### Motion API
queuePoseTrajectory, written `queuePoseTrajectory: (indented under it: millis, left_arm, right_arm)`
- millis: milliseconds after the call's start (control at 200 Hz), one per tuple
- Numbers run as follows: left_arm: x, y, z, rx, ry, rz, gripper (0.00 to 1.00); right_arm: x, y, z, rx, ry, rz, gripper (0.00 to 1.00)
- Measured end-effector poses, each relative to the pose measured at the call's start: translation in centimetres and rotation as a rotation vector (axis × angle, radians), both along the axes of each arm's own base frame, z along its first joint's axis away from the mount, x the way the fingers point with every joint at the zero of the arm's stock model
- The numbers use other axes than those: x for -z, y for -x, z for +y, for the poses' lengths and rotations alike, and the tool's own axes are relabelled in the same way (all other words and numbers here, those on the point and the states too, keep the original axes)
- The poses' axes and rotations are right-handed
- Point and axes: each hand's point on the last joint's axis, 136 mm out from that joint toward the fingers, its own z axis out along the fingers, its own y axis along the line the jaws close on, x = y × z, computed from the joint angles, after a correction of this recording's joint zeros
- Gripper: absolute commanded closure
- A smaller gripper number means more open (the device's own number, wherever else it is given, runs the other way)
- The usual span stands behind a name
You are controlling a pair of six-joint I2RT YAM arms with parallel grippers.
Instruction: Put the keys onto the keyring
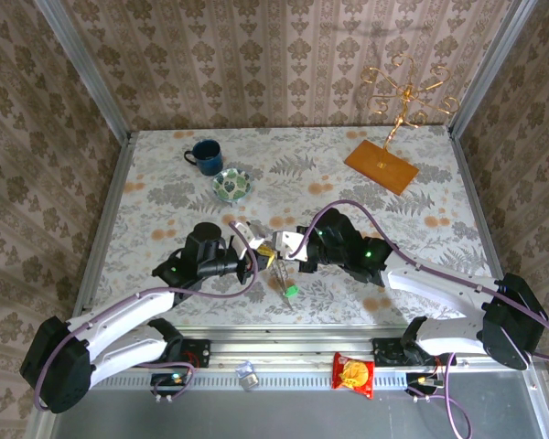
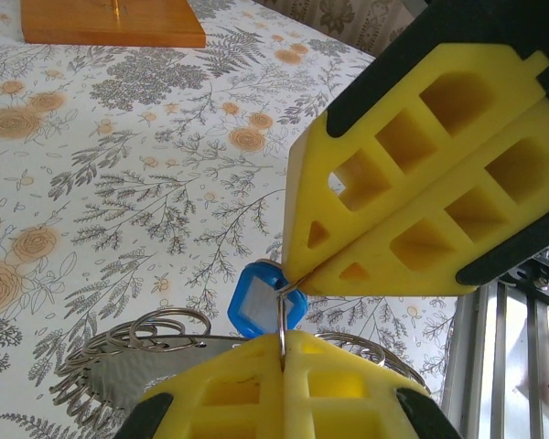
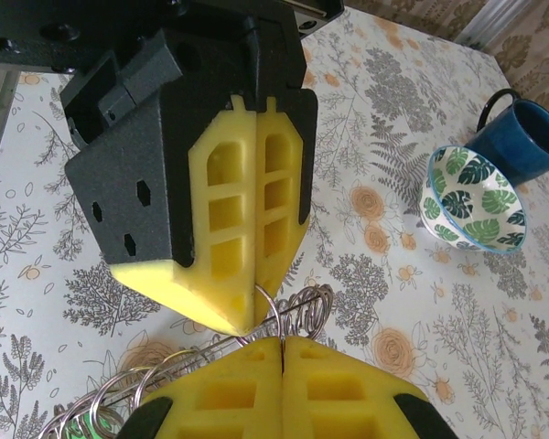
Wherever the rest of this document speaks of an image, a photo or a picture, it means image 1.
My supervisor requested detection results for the silver metal keyring bundle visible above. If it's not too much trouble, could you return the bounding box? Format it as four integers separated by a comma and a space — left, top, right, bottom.
270, 258, 296, 294

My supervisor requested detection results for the green leaf pattern bowl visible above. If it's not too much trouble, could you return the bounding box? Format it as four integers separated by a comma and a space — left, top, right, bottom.
210, 167, 253, 202

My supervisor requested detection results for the dark blue mug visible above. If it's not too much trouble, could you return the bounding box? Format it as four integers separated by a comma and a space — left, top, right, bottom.
183, 139, 224, 177

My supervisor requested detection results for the red snack packet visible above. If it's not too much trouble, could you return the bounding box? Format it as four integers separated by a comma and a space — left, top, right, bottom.
331, 351, 375, 401

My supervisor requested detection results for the grey metal shelf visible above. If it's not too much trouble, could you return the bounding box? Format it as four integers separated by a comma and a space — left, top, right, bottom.
27, 369, 549, 439

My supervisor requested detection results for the gold wire stand wooden base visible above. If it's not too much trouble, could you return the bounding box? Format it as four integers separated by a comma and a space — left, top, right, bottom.
343, 52, 461, 197

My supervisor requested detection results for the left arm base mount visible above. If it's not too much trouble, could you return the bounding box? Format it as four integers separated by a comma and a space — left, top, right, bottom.
130, 337, 211, 369

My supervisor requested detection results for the left arm base cable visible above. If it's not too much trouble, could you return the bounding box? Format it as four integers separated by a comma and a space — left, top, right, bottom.
131, 359, 197, 404

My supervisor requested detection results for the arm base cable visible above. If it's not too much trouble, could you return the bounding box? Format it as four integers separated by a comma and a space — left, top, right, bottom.
131, 359, 197, 404
409, 351, 473, 439

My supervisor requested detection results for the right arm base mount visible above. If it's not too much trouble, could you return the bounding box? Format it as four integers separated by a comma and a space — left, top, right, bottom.
372, 337, 458, 368

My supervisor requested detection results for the aluminium table edge rail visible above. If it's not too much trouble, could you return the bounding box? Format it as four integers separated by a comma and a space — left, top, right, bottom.
72, 132, 136, 315
447, 127, 509, 294

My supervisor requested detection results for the slotted grey cable duct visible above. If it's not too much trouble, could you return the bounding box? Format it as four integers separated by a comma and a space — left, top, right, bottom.
86, 369, 545, 391

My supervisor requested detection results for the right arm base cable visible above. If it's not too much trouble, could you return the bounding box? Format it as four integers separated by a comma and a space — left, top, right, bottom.
409, 351, 473, 439

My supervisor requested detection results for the aluminium frame post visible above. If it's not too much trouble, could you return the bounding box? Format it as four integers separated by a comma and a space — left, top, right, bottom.
34, 0, 134, 141
447, 0, 539, 139

